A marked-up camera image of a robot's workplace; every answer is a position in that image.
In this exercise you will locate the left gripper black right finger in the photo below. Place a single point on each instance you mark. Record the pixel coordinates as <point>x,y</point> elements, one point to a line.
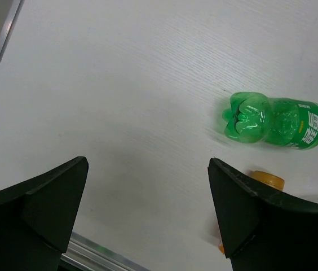
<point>262,228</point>

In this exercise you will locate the green plastic soda bottle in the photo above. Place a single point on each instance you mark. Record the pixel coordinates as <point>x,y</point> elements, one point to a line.
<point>253,117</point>

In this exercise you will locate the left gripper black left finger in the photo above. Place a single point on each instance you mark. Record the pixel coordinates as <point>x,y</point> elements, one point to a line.
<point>37,217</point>

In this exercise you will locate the orange juice bottle, left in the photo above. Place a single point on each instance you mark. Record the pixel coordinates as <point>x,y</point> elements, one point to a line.
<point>265,178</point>

